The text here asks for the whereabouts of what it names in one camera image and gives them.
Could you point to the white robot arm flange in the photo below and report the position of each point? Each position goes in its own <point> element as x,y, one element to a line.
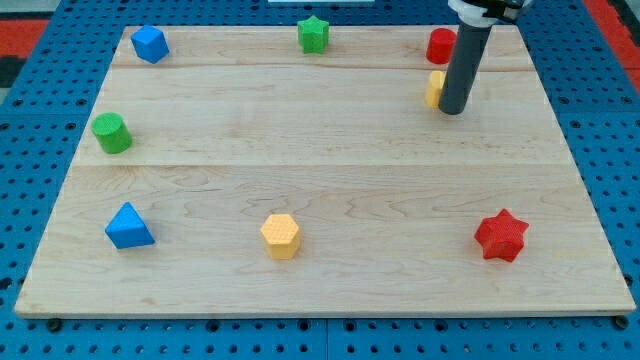
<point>486,13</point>

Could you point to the green star block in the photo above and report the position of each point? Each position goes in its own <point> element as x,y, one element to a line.
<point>313,34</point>

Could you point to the red star block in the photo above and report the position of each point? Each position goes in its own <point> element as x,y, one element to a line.
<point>501,236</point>

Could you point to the yellow hexagon block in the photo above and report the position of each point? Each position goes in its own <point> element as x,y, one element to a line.
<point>281,235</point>

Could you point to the light wooden board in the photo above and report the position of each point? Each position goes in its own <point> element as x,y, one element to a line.
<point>237,123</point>

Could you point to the yellow block behind rod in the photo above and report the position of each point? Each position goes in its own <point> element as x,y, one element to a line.
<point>434,88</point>

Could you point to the red cylinder block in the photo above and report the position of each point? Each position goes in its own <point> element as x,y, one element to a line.
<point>440,46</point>

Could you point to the blue triangle block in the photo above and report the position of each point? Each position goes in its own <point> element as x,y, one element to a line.
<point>127,229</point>

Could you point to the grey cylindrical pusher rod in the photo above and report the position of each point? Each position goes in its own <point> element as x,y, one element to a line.
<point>464,63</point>

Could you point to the green cylinder block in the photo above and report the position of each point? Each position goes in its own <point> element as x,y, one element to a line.
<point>111,133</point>

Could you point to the blue cube block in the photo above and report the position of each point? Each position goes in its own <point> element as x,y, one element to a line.
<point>150,44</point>

